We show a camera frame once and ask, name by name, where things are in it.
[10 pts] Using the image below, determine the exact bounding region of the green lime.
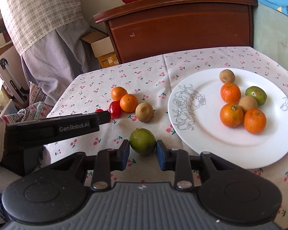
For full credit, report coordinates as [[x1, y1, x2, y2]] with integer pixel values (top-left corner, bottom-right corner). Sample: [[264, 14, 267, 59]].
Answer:
[[245, 86, 267, 106], [129, 128, 156, 156]]

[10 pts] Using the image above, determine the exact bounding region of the red cherry tomato front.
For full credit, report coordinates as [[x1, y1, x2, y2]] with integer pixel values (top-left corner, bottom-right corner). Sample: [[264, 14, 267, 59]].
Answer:
[[109, 101, 123, 119]]

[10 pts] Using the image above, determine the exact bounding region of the brown kiwi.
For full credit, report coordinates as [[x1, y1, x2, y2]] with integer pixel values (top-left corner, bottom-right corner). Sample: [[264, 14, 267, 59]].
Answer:
[[135, 103, 153, 122]]

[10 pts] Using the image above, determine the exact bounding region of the orange mandarin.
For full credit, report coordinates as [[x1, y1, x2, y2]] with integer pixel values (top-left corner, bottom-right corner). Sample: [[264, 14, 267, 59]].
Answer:
[[120, 94, 138, 113], [111, 86, 128, 101]]

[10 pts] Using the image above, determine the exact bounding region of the patterned folded fabric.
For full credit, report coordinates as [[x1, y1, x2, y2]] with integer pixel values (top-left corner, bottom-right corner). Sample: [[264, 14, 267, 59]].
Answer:
[[1, 82, 53, 124]]

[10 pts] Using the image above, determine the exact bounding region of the white plate with drawing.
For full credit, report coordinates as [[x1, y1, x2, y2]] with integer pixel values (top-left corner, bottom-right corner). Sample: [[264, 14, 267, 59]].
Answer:
[[168, 68, 288, 169]]

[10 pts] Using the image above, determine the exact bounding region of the orange mandarin plate left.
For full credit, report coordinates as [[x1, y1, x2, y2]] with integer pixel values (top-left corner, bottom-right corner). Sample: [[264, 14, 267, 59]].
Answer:
[[219, 103, 243, 128]]

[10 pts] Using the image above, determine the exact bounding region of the orange mandarin plate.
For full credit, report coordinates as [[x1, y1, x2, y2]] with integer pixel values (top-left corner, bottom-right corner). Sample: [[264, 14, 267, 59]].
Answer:
[[243, 108, 266, 135], [219, 103, 243, 128], [220, 83, 241, 103]]

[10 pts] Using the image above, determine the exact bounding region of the white folding chair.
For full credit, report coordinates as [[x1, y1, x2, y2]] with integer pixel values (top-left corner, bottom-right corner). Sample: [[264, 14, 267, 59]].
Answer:
[[0, 46, 29, 105]]

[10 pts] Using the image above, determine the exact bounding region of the orange mandarin plate top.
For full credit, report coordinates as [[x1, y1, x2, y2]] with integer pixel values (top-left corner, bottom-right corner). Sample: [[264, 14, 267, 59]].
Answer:
[[220, 83, 241, 103]]

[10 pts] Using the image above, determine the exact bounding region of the orange mandarin plate right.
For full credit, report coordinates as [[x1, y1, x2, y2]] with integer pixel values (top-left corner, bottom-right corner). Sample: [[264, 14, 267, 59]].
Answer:
[[243, 108, 266, 135]]

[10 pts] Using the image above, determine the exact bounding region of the brown kiwi plate middle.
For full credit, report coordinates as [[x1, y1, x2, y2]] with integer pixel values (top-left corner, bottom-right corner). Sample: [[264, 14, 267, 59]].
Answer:
[[238, 96, 258, 113]]

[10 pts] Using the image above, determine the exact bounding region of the brown kiwi plate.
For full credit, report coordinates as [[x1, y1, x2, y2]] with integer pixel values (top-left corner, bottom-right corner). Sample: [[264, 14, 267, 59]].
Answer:
[[238, 96, 258, 113], [219, 69, 236, 84]]

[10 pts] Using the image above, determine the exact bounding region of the brown kiwi plate top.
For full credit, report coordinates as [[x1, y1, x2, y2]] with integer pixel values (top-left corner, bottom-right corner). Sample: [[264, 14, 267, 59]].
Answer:
[[219, 69, 236, 84]]

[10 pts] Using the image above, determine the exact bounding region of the green lime on plate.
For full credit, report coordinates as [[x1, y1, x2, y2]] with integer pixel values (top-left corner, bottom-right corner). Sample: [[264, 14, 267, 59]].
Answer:
[[245, 86, 267, 106]]

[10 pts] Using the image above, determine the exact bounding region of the open cardboard box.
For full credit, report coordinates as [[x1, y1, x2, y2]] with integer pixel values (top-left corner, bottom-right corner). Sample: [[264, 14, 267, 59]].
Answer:
[[82, 29, 119, 69]]

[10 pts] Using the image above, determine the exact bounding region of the checked curtain cloth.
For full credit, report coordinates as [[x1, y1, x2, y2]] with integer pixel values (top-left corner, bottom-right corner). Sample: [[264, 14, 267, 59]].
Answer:
[[0, 0, 100, 106]]

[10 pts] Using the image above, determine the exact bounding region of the dark wooden cabinet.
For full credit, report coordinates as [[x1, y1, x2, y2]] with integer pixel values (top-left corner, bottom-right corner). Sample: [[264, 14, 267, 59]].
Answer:
[[94, 0, 258, 63]]

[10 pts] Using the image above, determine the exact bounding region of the green sofa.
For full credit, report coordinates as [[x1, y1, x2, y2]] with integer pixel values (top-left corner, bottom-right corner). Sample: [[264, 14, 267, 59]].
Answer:
[[253, 3, 288, 71]]

